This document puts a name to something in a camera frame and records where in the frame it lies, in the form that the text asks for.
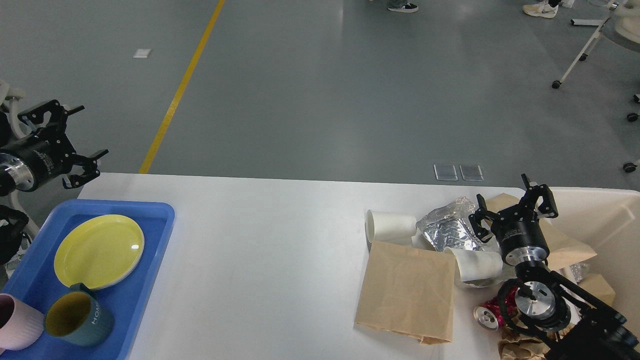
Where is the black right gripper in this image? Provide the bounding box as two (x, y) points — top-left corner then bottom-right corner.
(469, 173), (559, 265)

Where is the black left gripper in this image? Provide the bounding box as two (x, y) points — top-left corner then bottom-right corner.
(0, 99), (109, 194)

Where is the yellow plastic plate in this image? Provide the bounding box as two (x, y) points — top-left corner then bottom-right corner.
(54, 214), (146, 290)

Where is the dark green mug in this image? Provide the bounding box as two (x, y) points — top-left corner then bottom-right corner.
(43, 282), (115, 347)

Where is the right floor socket cover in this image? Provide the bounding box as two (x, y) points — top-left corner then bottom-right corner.
(459, 164), (485, 182)

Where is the floor socket cover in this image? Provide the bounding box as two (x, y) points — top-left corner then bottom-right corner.
(433, 163), (458, 182)
(459, 164), (485, 182)

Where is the brown paper bag on bin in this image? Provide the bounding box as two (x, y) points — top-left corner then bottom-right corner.
(486, 193), (597, 271)

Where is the crumpled silver foil bag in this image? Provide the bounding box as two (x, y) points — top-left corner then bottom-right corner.
(416, 196), (499, 252)

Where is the crushed white paper cup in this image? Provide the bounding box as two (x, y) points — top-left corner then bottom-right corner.
(444, 247), (503, 283)

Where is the left floor socket cover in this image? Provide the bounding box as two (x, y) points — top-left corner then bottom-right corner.
(433, 163), (458, 182)

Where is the white chair base left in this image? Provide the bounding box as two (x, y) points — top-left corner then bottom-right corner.
(0, 79), (40, 241)

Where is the beige plastic bin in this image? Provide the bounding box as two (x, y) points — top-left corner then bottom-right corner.
(550, 186), (640, 337)

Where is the crushed red soda can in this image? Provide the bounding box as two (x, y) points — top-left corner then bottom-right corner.
(472, 291), (518, 331)

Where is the brown paper inside bin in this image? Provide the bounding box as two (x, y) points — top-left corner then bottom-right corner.
(577, 273), (617, 307)

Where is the upright-lying white paper cup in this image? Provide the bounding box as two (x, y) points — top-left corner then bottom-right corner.
(365, 210), (418, 248)

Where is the flat brown paper bag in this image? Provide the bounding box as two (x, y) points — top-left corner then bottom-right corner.
(354, 241), (457, 345)

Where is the white round plate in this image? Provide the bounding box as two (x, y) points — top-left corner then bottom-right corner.
(86, 239), (146, 290)

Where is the crumpled brown paper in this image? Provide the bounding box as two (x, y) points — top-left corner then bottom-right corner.
(497, 325), (550, 360)

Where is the blue plastic tray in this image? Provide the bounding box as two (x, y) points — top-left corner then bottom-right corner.
(1, 199), (175, 360)

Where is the pink ribbed cup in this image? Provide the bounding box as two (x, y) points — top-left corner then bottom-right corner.
(0, 292), (45, 353)

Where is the white sneaker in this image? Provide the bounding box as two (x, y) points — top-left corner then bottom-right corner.
(522, 0), (561, 19)

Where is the white rolling stand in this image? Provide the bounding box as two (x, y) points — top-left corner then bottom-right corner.
(551, 0), (639, 89)

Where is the black sneaker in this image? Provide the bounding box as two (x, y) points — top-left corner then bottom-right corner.
(387, 0), (419, 13)

